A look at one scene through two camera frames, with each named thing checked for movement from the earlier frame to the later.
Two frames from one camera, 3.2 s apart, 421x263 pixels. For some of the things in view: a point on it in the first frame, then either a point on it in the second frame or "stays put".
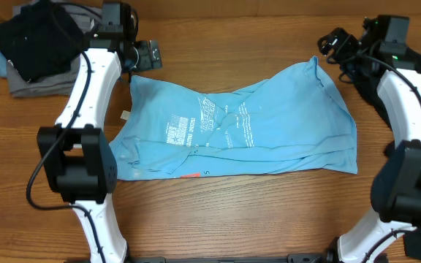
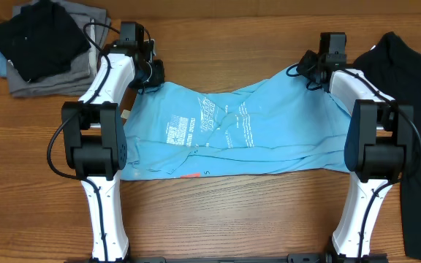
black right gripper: (344, 43) -> (307, 60)
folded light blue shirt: (1, 63) stays put
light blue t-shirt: (183, 128) stays put
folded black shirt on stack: (40, 40) stays put
